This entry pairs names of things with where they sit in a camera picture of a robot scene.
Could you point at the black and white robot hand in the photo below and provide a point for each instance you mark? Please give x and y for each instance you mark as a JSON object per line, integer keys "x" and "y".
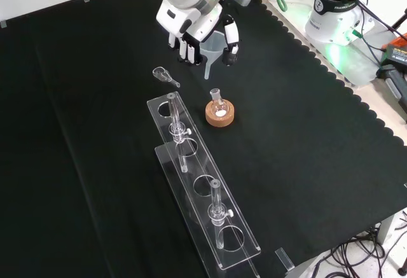
{"x": 178, "y": 20}

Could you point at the translucent plastic funnel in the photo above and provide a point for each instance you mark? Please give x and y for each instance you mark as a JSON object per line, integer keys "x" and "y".
{"x": 213, "y": 47}

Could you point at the clear glass weighing funnel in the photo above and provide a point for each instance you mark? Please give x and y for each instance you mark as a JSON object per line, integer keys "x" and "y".
{"x": 160, "y": 73}

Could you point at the clear acrylic funnel stand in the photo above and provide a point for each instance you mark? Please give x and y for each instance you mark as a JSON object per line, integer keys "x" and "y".
{"x": 219, "y": 195}

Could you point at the round-bottom glass flask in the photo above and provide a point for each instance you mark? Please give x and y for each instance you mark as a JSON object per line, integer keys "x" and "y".
{"x": 220, "y": 107}

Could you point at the black bench cloth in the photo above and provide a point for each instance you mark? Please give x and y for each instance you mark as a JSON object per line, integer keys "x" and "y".
{"x": 95, "y": 131}

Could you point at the black tripod leg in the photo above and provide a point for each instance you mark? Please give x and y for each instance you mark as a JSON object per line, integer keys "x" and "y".
{"x": 399, "y": 23}

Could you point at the black and orange charger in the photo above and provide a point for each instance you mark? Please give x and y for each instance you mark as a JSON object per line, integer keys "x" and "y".
{"x": 397, "y": 52}

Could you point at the black tool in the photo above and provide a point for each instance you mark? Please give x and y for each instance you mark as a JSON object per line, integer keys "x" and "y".
{"x": 395, "y": 84}

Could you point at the metal base plate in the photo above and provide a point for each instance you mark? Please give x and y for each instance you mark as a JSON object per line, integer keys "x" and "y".
{"x": 356, "y": 61}

